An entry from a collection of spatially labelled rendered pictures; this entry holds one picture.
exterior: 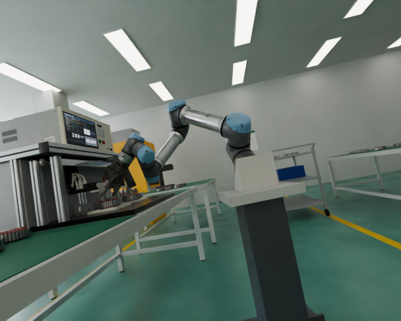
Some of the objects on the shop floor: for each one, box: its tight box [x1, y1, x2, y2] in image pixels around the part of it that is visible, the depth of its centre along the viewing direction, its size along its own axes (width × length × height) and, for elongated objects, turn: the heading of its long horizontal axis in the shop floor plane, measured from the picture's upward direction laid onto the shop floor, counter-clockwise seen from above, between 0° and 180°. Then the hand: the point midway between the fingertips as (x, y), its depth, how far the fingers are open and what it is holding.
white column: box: [31, 89, 69, 113], centre depth 463 cm, size 50×45×330 cm
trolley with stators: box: [271, 143, 330, 217], centre depth 328 cm, size 60×101×101 cm, turn 104°
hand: (107, 197), depth 106 cm, fingers open, 14 cm apart
